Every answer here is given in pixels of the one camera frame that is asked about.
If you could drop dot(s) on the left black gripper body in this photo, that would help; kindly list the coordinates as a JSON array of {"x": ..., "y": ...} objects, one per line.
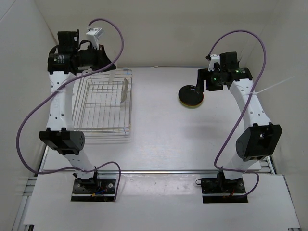
[{"x": 94, "y": 58}]

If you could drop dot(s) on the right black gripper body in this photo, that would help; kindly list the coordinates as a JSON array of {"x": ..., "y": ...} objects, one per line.
[{"x": 213, "y": 79}]

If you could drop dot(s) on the black plate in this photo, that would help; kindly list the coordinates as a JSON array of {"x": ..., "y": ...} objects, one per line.
[{"x": 189, "y": 91}]

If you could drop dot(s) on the orange plate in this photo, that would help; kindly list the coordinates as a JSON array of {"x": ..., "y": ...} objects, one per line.
[{"x": 191, "y": 100}]

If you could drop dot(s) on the green plate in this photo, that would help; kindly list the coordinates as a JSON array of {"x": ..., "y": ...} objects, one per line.
[{"x": 191, "y": 106}]

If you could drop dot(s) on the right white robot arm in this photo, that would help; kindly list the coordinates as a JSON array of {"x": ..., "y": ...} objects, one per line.
[{"x": 260, "y": 135}]

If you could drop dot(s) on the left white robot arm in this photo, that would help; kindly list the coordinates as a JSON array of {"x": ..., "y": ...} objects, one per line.
[{"x": 65, "y": 61}]

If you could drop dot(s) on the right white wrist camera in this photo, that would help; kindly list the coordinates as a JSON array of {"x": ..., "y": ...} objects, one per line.
[{"x": 214, "y": 62}]

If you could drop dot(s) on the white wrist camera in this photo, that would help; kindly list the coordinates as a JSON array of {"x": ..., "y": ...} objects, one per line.
[
  {"x": 93, "y": 35},
  {"x": 214, "y": 62}
]

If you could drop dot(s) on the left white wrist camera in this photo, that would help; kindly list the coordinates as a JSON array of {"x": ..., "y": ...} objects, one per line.
[{"x": 93, "y": 35}]

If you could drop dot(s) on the metal wire dish rack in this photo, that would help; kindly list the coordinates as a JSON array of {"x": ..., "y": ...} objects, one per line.
[{"x": 97, "y": 109}]

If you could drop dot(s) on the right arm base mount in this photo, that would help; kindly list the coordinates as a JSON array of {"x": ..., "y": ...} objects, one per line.
[{"x": 219, "y": 190}]

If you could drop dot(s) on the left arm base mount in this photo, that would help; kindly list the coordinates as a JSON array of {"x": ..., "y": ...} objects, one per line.
[{"x": 96, "y": 190}]

